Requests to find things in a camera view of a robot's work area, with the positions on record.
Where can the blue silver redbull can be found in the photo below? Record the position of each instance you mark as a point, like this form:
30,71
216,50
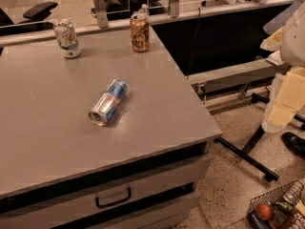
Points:
101,113

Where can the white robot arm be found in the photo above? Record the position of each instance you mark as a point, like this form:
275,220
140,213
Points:
287,95

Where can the orange gold soda can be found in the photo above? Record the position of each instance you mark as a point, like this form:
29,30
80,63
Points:
140,32

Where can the white green soda can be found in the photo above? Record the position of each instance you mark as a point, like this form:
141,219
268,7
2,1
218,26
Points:
67,38

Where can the clear plastic water bottle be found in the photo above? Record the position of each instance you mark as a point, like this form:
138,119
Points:
144,9

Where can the white folded cloth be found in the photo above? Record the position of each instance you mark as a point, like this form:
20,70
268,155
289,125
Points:
275,58

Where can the black office chair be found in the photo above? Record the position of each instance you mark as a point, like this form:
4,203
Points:
34,20

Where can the black shoe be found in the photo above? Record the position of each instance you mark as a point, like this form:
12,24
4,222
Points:
294,143

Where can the red round fruit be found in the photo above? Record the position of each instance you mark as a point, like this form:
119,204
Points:
264,211

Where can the grey cabinet drawer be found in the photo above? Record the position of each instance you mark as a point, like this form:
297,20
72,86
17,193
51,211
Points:
160,198

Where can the black table leg frame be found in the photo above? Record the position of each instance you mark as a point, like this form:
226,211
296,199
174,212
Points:
269,175

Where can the black drawer handle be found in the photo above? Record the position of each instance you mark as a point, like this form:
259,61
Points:
113,198

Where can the metal glass partition post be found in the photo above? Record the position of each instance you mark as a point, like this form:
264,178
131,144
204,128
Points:
101,13

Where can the black wire basket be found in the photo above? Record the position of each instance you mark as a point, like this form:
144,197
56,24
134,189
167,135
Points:
288,208

